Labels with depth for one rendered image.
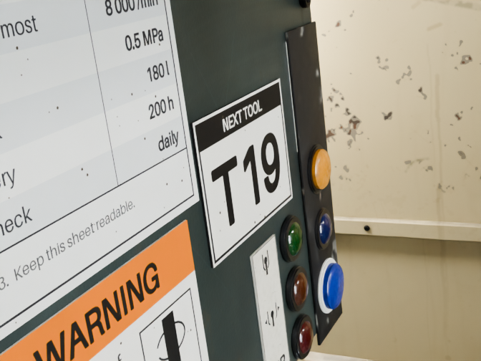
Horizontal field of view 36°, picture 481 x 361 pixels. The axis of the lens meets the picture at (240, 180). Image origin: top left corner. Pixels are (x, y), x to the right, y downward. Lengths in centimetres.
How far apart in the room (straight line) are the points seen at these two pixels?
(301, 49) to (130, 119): 18
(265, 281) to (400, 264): 89
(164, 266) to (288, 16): 18
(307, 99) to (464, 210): 79
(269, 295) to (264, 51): 13
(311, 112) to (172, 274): 17
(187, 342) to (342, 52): 90
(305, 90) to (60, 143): 22
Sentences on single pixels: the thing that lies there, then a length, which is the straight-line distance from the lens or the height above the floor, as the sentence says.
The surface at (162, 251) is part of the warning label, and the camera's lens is 31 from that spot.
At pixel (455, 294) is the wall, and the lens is 128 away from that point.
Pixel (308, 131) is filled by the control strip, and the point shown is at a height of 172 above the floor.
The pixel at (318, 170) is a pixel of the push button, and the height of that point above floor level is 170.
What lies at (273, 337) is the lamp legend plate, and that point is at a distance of 42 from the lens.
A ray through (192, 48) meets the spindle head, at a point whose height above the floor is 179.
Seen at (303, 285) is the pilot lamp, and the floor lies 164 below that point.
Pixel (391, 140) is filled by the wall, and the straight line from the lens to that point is 120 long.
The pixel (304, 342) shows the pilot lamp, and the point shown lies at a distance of 45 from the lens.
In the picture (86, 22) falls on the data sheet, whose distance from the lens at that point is 27.
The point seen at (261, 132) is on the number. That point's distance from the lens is 39.
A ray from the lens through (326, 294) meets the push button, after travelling 48.
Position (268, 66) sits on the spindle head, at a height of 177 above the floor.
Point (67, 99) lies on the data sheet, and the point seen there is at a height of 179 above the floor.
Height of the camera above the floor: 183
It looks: 17 degrees down
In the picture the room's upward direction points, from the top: 7 degrees counter-clockwise
